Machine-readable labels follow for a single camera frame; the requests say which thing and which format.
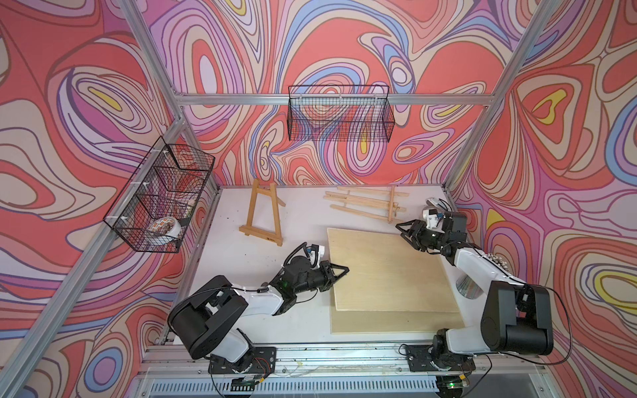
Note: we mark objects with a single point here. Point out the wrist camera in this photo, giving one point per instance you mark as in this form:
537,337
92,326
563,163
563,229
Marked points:
432,216
314,253

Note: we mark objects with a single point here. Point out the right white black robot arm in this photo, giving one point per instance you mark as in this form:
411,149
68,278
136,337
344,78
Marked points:
517,316

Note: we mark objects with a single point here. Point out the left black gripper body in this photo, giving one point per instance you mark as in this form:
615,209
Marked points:
320,280

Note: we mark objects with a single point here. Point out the wooden easel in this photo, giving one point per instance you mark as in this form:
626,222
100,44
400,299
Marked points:
264,213
372,203

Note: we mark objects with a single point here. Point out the green circuit board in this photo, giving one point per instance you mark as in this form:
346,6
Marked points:
245,384

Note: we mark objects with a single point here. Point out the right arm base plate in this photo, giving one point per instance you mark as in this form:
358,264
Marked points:
424,358

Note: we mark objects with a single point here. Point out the left black wire basket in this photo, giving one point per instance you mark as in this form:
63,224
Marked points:
168,183

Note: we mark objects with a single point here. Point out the plywood board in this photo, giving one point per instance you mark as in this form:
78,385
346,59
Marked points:
387,275
357,322

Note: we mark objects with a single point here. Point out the back black wire basket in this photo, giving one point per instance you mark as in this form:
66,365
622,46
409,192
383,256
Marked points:
340,113

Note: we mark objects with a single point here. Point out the black wire basket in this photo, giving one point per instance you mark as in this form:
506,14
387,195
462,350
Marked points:
340,113
168,183

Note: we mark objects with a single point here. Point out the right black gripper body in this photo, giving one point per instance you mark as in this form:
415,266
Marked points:
424,237

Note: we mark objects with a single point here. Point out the small silver metal object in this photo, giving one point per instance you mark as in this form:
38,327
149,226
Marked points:
439,202

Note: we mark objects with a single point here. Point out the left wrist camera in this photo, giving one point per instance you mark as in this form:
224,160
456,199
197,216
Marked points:
314,253

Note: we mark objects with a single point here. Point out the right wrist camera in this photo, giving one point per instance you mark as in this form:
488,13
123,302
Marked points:
432,216

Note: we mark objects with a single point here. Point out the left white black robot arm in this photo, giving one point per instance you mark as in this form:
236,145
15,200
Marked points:
205,322

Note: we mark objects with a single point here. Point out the cup of pencils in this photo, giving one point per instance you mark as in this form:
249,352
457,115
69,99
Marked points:
468,288

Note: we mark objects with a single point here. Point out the patterned tape roll in basket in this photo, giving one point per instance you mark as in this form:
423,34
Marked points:
164,231

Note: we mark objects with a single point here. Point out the aluminium mounting rail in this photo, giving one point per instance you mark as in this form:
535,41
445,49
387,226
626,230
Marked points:
370,369

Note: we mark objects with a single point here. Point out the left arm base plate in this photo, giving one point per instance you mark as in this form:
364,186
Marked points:
257,361

